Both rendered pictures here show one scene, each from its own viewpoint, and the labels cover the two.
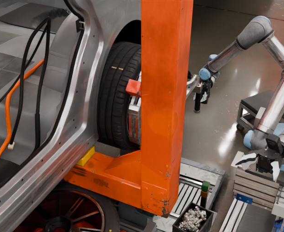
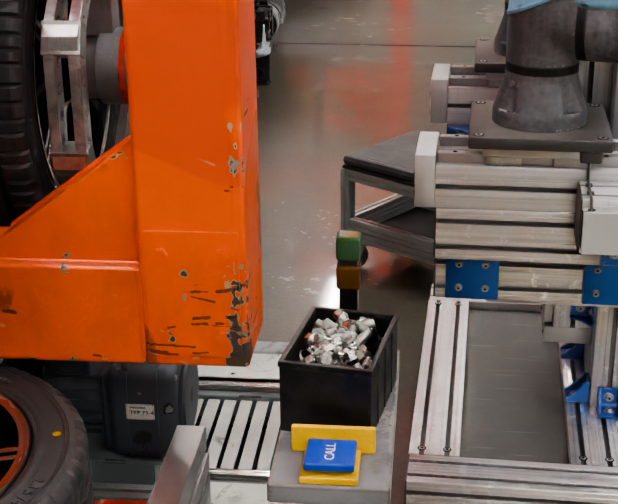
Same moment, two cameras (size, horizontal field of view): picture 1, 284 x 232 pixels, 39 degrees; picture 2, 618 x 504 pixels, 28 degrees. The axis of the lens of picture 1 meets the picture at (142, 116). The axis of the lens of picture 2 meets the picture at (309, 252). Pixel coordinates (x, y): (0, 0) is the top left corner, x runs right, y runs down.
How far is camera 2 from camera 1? 0.91 m
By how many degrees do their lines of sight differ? 22
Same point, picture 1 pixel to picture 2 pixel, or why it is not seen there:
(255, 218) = (504, 400)
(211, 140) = (278, 301)
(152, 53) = not seen: outside the picture
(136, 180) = (119, 245)
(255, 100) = (386, 152)
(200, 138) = not seen: hidden behind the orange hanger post
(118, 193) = (56, 324)
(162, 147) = (207, 49)
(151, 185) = (181, 232)
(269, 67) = (379, 133)
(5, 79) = not seen: outside the picture
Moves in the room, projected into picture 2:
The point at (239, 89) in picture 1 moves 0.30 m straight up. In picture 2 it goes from (316, 186) to (315, 100)
